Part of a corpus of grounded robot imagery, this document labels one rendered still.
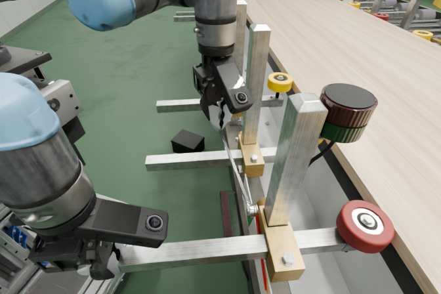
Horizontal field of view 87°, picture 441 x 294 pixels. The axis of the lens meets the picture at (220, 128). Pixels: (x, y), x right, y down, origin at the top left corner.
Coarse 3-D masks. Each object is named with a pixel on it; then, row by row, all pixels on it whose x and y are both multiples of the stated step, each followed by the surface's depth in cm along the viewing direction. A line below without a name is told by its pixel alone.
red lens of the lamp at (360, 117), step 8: (320, 96) 28; (328, 104) 26; (336, 104) 26; (376, 104) 26; (328, 112) 26; (336, 112) 26; (344, 112) 25; (352, 112) 25; (360, 112) 25; (368, 112) 25; (328, 120) 27; (336, 120) 26; (344, 120) 26; (352, 120) 25; (360, 120) 25; (368, 120) 26
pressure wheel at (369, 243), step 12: (348, 204) 41; (360, 204) 41; (372, 204) 41; (348, 216) 39; (360, 216) 40; (372, 216) 40; (384, 216) 39; (348, 228) 38; (360, 228) 38; (372, 228) 38; (384, 228) 38; (348, 240) 38; (360, 240) 37; (372, 240) 36; (384, 240) 36; (372, 252) 37
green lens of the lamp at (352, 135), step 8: (328, 128) 27; (336, 128) 27; (344, 128) 26; (352, 128) 26; (360, 128) 26; (328, 136) 28; (336, 136) 27; (344, 136) 27; (352, 136) 27; (360, 136) 28
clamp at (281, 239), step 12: (264, 216) 43; (264, 228) 41; (276, 228) 41; (288, 228) 41; (276, 240) 40; (288, 240) 40; (276, 252) 38; (300, 252) 38; (276, 264) 37; (300, 264) 37; (276, 276) 37; (288, 276) 38; (300, 276) 38
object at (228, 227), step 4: (220, 192) 67; (224, 192) 67; (224, 196) 66; (224, 200) 65; (224, 204) 64; (224, 208) 63; (228, 208) 63; (224, 212) 62; (228, 212) 62; (224, 216) 61; (228, 216) 61; (224, 220) 60; (228, 220) 60; (224, 224) 59; (228, 224) 59; (224, 228) 59; (228, 228) 59; (228, 232) 58; (228, 236) 57; (232, 236) 57
